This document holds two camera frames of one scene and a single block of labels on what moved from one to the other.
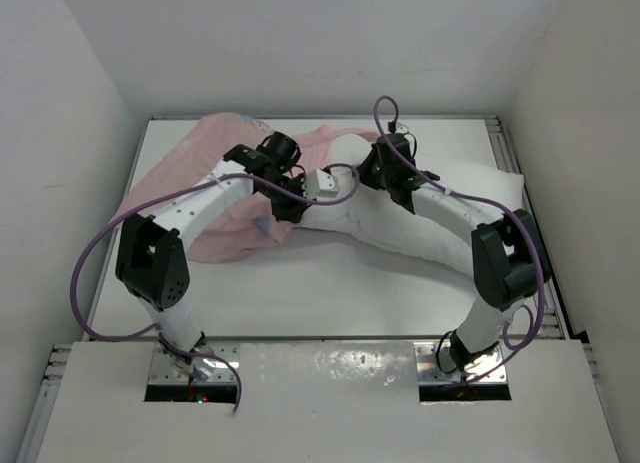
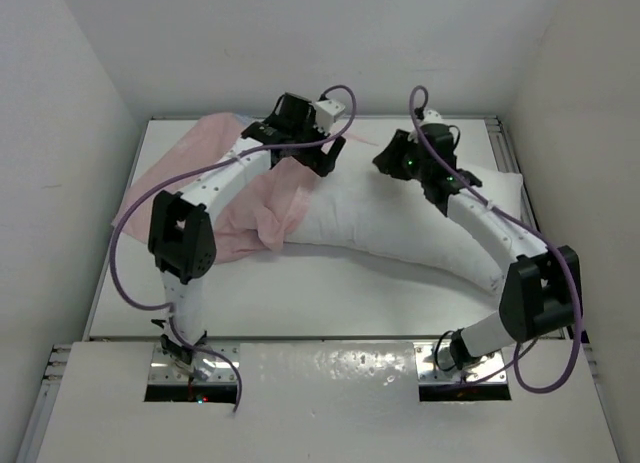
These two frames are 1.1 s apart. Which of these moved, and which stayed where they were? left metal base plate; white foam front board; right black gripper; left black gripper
Moved: right black gripper; left black gripper
Stayed: white foam front board; left metal base plate
